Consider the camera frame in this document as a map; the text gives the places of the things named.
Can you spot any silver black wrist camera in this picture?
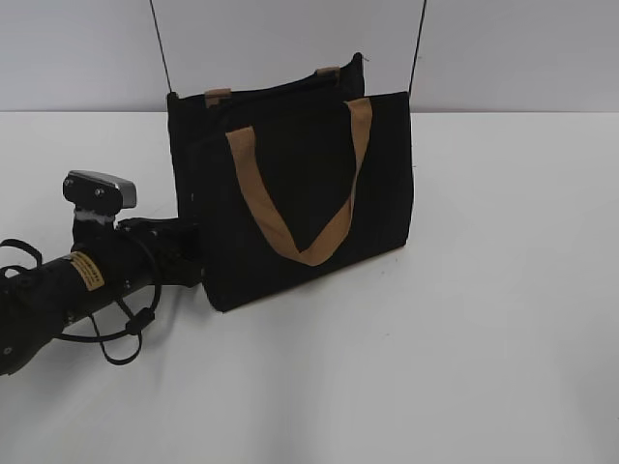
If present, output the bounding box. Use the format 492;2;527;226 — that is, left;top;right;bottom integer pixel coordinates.
63;170;137;216

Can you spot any black tote bag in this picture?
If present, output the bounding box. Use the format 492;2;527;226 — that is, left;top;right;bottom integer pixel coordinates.
166;53;414;312

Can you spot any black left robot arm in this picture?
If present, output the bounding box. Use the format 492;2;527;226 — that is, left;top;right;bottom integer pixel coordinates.
1;217;202;375

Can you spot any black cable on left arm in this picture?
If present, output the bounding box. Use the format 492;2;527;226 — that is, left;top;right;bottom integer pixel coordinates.
0;226;163;366

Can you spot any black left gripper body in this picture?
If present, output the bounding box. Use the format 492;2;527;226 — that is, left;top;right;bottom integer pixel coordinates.
71;217;199;309

